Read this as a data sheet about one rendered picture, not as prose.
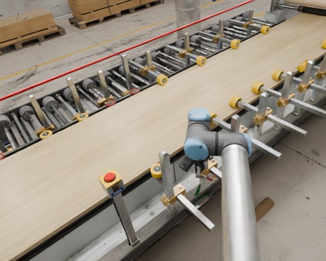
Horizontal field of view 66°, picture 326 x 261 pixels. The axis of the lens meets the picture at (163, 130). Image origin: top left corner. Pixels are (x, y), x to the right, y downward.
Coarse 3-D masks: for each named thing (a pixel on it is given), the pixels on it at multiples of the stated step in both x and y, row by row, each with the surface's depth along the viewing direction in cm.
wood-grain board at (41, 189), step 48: (240, 48) 247; (288, 48) 236; (144, 96) 198; (192, 96) 191; (240, 96) 184; (48, 144) 166; (96, 144) 161; (144, 144) 156; (0, 192) 139; (48, 192) 135; (96, 192) 132; (0, 240) 117
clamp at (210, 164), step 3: (210, 162) 143; (213, 162) 143; (216, 162) 143; (210, 165) 142; (213, 165) 142; (216, 165) 144; (210, 168) 141; (204, 171) 139; (207, 171) 140; (201, 174) 139; (204, 174) 140; (207, 174) 142
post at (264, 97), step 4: (264, 92) 146; (260, 96) 147; (264, 96) 144; (268, 96) 146; (260, 100) 148; (264, 100) 146; (260, 104) 149; (264, 104) 148; (260, 108) 151; (264, 108) 150; (260, 112) 152; (264, 112) 153; (260, 116) 154; (256, 124) 160; (260, 124) 157; (256, 128) 162; (260, 128) 160; (256, 132) 163; (260, 132) 163; (256, 136) 165; (260, 136) 166
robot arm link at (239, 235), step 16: (224, 144) 87; (240, 144) 84; (224, 160) 81; (240, 160) 78; (224, 176) 75; (240, 176) 71; (224, 192) 69; (240, 192) 66; (224, 208) 65; (240, 208) 62; (224, 224) 61; (240, 224) 58; (256, 224) 61; (224, 240) 57; (240, 240) 55; (256, 240) 56; (224, 256) 54; (240, 256) 52; (256, 256) 52
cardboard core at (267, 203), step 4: (264, 200) 210; (268, 200) 209; (272, 200) 209; (260, 204) 208; (264, 204) 207; (268, 204) 207; (272, 204) 208; (256, 208) 205; (260, 208) 204; (264, 208) 205; (268, 208) 206; (256, 212) 202; (260, 212) 202; (264, 212) 204; (256, 216) 200; (260, 216) 202; (256, 220) 199
